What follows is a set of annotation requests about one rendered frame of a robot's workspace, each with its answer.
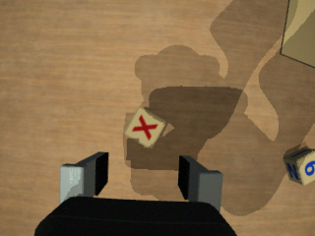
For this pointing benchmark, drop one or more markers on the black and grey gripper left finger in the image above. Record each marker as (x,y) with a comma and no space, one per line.
(86,178)

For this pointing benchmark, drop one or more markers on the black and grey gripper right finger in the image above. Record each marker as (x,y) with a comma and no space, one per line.
(197,183)

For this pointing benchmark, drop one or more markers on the tan flat mat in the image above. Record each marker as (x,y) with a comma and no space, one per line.
(299,32)

